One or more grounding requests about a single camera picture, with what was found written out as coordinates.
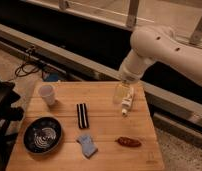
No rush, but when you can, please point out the translucent yellow suction gripper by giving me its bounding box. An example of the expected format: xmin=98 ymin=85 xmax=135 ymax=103
xmin=113 ymin=82 xmax=131 ymax=104

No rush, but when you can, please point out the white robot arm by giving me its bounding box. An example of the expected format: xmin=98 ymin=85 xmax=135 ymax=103
xmin=119 ymin=26 xmax=202 ymax=99

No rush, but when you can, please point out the white tube bottle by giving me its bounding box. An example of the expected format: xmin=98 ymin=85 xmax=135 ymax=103
xmin=121 ymin=87 xmax=134 ymax=116

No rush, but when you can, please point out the black white striped block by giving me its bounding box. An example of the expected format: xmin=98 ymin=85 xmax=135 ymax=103
xmin=77 ymin=103 xmax=89 ymax=129

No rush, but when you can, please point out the wooden table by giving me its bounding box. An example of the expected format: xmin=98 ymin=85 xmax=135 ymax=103
xmin=6 ymin=82 xmax=164 ymax=171

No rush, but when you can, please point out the dark patterned bowl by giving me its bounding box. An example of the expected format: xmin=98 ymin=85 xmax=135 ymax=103
xmin=23 ymin=117 xmax=62 ymax=154

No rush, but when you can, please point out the black chair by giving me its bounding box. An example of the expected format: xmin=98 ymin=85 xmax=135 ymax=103
xmin=0 ymin=81 xmax=24 ymax=171

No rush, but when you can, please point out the black cable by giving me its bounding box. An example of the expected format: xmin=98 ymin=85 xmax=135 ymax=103
xmin=8 ymin=46 xmax=48 ymax=81

